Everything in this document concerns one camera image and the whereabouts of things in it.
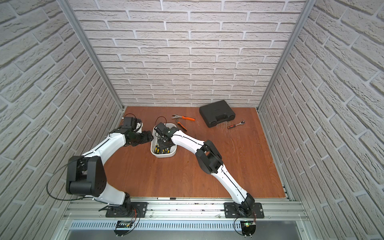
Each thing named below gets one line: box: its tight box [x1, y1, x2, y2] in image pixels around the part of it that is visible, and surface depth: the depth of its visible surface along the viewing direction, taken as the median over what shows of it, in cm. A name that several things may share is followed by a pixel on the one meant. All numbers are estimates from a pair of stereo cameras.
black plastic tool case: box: [199, 100, 236, 128], surface depth 114 cm
